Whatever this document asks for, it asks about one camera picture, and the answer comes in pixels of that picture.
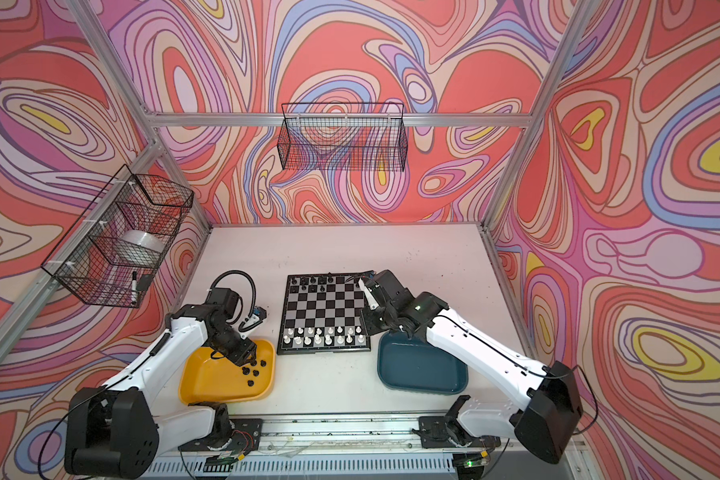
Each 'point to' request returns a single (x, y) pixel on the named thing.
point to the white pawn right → (358, 329)
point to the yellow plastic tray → (207, 378)
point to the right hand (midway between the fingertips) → (368, 326)
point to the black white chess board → (322, 314)
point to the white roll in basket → (143, 242)
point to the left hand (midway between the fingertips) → (248, 349)
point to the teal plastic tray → (413, 366)
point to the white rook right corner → (361, 339)
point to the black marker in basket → (134, 294)
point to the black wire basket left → (115, 252)
